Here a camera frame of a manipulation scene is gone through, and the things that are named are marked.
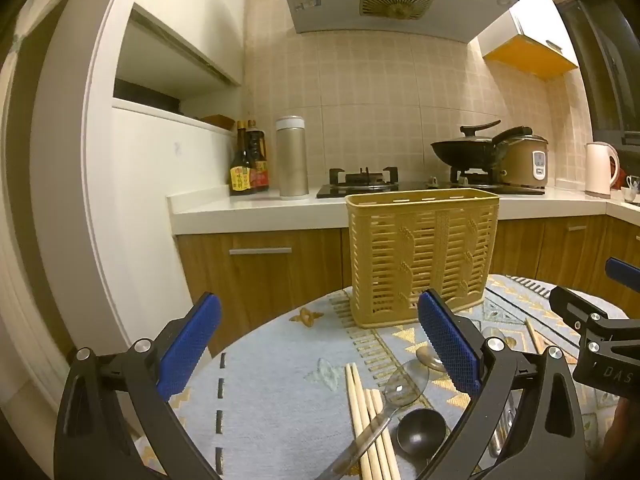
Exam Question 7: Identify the clear plastic spoon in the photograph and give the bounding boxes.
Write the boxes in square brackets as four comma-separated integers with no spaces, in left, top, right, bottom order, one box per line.
[316,359,431,480]

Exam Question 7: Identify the person's right forearm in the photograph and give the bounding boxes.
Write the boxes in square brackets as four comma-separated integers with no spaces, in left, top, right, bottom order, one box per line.
[600,396,640,466]

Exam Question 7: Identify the white tall cabinet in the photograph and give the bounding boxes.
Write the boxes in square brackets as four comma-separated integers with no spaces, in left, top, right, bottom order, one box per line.
[30,0,251,356]

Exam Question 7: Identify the dark framed window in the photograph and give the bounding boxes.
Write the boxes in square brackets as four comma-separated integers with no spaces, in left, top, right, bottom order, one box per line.
[555,0,640,150]

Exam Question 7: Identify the red label sauce bottle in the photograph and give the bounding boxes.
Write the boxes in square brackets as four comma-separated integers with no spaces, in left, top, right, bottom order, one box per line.
[246,120,271,193]

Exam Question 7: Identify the steel utensil handle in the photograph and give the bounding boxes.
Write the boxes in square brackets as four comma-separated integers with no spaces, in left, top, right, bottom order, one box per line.
[487,400,517,461]

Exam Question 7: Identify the pale pink electric kettle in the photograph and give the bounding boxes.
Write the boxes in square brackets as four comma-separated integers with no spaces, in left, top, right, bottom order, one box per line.
[585,142,621,197]

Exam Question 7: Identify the black soup spoon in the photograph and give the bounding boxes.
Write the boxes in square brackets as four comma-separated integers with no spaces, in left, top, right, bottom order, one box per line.
[396,408,449,466]

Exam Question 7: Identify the white kitchen countertop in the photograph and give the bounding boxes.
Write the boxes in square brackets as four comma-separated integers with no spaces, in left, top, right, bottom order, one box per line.
[167,182,640,237]

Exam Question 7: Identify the white wall cabinet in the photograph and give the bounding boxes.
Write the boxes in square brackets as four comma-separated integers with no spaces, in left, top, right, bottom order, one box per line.
[477,7,580,80]

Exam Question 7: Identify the small metal spoon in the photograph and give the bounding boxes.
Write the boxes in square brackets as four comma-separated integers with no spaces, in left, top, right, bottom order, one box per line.
[416,346,448,372]

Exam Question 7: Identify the yellow plastic utensil basket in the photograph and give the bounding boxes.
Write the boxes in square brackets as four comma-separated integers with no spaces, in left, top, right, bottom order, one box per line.
[345,187,501,330]

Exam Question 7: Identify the black wok with lid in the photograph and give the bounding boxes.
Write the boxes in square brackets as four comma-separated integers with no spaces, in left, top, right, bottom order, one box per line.
[431,120,511,168]

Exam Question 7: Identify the blue patterned tablecloth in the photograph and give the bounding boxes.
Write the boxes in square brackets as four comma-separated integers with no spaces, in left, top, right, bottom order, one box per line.
[132,274,640,480]

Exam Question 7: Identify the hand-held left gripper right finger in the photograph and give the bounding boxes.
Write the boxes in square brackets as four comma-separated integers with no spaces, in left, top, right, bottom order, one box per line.
[415,289,587,480]

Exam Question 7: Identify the gold pressure cooker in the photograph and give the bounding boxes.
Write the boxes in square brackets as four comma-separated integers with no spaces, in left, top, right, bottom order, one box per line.
[492,127,551,188]

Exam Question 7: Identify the wooden base cabinets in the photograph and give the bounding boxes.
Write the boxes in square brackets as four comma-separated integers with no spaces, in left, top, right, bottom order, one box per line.
[175,214,640,358]

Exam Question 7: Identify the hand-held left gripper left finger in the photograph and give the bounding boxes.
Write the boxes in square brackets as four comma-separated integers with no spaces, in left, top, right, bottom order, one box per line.
[54,291,222,480]

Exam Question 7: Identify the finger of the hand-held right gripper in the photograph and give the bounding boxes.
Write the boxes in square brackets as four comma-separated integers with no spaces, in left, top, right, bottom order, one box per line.
[604,258,640,287]
[548,287,628,333]

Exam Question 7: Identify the silver thermos canister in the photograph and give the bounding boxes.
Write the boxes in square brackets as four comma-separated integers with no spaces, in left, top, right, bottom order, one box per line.
[276,116,310,200]

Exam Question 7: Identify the black gas stove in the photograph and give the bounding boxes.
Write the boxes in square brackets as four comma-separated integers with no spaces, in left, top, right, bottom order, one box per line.
[316,166,546,198]

